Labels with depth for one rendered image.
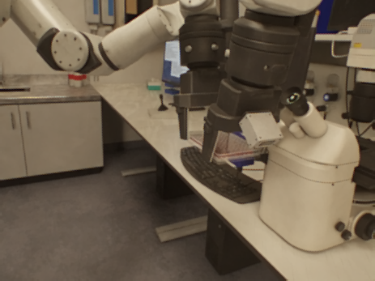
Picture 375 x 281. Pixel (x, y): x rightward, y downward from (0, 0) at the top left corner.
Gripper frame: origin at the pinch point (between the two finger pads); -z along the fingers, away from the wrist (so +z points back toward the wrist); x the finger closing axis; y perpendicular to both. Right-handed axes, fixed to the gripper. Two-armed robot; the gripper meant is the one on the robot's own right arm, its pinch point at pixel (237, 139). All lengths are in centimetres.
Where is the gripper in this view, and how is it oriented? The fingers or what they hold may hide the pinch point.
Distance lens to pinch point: 48.0
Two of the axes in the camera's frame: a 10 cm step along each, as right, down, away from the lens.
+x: 9.0, -0.9, 4.3
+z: 1.4, -8.7, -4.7
